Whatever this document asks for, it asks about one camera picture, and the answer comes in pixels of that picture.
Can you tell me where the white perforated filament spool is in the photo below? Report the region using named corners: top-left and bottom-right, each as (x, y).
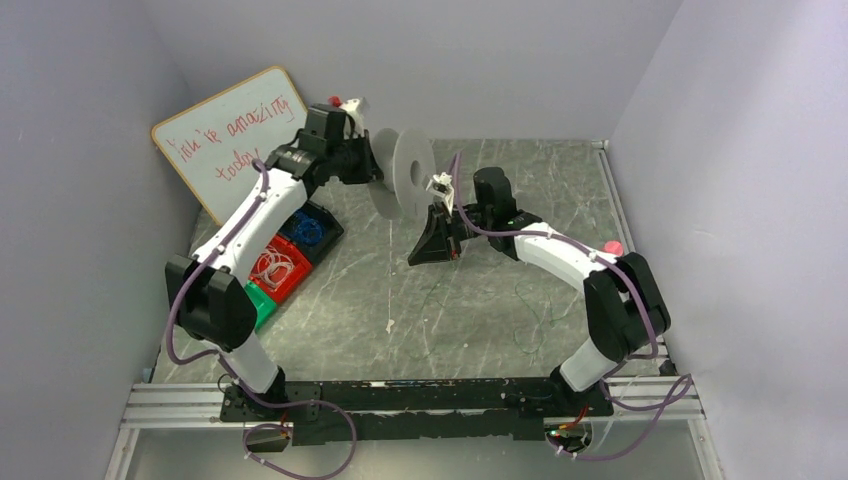
top-left (367, 128), bottom-right (436, 225)

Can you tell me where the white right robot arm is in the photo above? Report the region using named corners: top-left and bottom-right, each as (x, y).
top-left (408, 167), bottom-right (670, 393)

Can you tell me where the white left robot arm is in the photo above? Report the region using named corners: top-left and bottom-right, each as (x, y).
top-left (164, 98), bottom-right (384, 405)

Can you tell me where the black storage bin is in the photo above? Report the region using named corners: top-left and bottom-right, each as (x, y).
top-left (278, 201), bottom-right (345, 266)

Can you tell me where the red storage bin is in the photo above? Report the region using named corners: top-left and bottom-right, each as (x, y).
top-left (249, 235), bottom-right (313, 305)

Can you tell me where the pink capped small bottle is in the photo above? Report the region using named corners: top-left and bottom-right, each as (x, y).
top-left (603, 240), bottom-right (625, 257)

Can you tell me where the whiteboard with red writing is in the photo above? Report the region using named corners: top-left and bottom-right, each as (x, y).
top-left (151, 66), bottom-right (306, 225)

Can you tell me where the green storage bin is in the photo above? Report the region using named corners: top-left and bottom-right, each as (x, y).
top-left (245, 281), bottom-right (278, 332)

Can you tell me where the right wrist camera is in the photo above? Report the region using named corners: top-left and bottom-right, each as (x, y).
top-left (426, 172), bottom-right (456, 212)

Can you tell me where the blue cable coil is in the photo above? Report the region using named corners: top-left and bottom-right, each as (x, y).
top-left (290, 211), bottom-right (327, 248)

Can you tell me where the white cable coil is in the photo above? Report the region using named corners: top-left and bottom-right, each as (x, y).
top-left (251, 242), bottom-right (297, 287)

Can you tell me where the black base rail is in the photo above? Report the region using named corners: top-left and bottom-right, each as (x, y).
top-left (219, 377), bottom-right (614, 446)

